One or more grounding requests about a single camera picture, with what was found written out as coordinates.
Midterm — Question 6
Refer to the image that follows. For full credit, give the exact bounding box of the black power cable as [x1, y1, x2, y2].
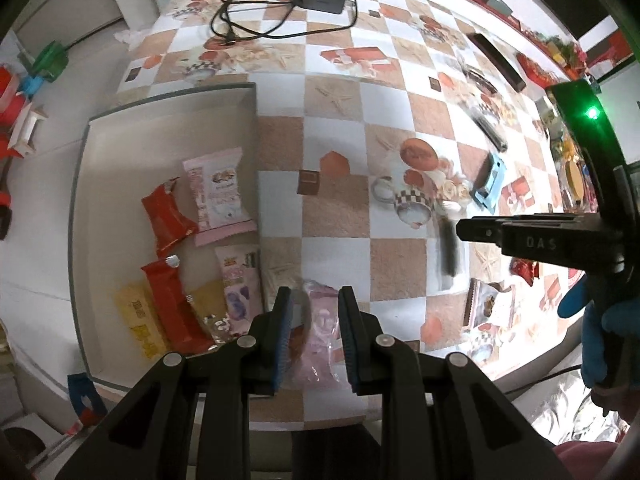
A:
[211, 0, 357, 47]

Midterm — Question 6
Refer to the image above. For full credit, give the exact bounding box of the long black bar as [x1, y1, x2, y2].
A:
[467, 32, 526, 92]

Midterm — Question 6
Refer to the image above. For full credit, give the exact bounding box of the red round plastic object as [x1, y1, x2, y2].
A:
[0, 64, 26, 126]

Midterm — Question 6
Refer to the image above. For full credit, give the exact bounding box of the light blue snack packet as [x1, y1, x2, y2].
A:
[470, 152, 507, 211]

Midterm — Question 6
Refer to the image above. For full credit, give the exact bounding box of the dark snack bar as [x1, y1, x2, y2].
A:
[439, 215, 461, 286]

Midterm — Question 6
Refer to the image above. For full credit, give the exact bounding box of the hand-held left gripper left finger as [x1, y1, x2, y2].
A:
[55, 286, 293, 480]

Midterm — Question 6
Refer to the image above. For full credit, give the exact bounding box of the round yellow container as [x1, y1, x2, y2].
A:
[564, 160, 590, 207]

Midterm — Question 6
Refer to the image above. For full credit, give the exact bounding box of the short red snack packet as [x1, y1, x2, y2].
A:
[141, 177, 198, 257]

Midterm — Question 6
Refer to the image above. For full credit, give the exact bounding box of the checkered printed tablecloth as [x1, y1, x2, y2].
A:
[107, 0, 608, 428]

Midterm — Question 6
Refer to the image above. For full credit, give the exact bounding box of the green plastic object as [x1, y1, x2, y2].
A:
[31, 41, 70, 83]

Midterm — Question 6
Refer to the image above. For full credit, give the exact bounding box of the golden snack packet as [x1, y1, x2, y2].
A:
[186, 280, 231, 343]

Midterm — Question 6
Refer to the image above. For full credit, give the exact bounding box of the small red snack packet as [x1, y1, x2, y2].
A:
[510, 257, 538, 286]

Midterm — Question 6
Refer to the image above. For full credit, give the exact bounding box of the blue and red object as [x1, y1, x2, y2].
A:
[67, 372, 108, 426]

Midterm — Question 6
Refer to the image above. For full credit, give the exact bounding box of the yellow snack packet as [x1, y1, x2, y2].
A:
[114, 282, 168, 360]

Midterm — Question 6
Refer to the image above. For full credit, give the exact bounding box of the translucent pink snack packet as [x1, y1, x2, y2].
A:
[282, 277, 351, 391]

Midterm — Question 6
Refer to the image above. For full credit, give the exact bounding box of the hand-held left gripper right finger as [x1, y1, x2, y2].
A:
[337, 285, 558, 480]

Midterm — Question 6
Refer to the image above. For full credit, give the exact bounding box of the white box with green rim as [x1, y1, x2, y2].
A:
[67, 81, 263, 401]

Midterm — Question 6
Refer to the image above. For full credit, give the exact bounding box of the pink cookie print packet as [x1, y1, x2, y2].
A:
[181, 146, 258, 247]

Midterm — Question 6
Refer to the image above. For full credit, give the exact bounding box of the blue plastic object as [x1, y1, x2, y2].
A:
[20, 76, 48, 98]

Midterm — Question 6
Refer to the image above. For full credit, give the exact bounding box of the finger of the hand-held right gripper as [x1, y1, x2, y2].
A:
[456, 216, 503, 245]

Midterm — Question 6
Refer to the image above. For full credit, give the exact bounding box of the white plastic object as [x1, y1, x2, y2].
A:
[7, 105, 48, 158]

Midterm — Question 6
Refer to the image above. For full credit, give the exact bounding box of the pile of assorted snacks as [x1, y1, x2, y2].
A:
[517, 30, 601, 211]

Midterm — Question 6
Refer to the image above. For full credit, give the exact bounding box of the long red snack packet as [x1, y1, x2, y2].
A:
[141, 255, 218, 356]

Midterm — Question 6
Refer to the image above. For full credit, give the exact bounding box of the person's right hand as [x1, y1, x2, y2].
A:
[557, 277, 640, 388]

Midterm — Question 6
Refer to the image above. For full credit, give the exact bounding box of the pink purple snack packet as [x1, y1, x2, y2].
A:
[215, 245, 263, 336]

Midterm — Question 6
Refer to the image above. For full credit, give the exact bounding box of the clear dark snack packet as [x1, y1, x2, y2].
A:
[465, 67, 501, 96]

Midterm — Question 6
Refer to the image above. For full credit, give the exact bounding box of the black snack packet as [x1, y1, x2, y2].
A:
[472, 110, 508, 152]

